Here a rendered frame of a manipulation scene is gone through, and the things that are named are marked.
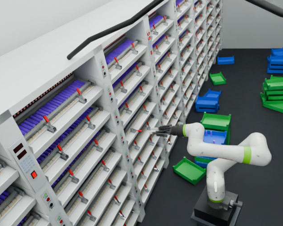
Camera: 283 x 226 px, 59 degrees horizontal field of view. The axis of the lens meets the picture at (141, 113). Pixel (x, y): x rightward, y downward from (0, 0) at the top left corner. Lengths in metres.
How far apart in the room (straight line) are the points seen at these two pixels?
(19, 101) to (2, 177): 0.32
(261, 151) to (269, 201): 1.00
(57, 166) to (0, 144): 0.37
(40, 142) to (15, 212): 0.32
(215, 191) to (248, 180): 0.91
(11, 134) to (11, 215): 0.37
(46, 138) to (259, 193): 2.09
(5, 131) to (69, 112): 0.40
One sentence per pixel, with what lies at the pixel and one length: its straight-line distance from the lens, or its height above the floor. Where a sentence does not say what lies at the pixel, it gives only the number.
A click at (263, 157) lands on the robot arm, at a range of 1.80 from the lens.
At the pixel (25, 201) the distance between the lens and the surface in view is 1.32.
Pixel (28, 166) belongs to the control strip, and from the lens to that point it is 1.23.
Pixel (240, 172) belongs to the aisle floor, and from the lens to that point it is 2.91.
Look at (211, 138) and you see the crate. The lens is 2.79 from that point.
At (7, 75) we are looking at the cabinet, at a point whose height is 1.70.
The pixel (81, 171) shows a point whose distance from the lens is 1.58.
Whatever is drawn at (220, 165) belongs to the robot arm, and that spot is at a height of 0.65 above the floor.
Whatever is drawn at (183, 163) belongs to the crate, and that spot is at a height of 0.00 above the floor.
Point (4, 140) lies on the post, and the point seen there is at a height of 1.60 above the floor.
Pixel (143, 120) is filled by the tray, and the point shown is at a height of 0.89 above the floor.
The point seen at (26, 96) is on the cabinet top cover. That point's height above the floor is 1.70.
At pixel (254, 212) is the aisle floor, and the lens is 2.63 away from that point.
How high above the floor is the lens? 2.14
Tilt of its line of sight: 33 degrees down
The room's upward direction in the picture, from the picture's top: 11 degrees counter-clockwise
